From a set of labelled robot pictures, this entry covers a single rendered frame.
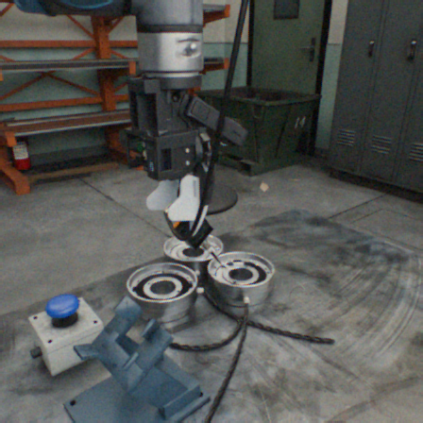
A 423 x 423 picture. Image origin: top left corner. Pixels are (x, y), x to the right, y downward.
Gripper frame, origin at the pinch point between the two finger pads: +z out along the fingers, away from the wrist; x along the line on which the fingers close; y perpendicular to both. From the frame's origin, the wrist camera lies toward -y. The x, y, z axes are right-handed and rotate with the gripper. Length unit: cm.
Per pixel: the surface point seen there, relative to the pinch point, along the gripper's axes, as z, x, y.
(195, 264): 9.9, -3.2, -3.5
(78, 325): 8.7, -0.1, 17.8
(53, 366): 11.9, 1.1, 22.0
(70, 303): 5.9, -1.1, 18.1
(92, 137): 73, -366, -154
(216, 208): 32, -58, -58
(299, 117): 43, -188, -278
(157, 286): 11.3, -4.0, 3.7
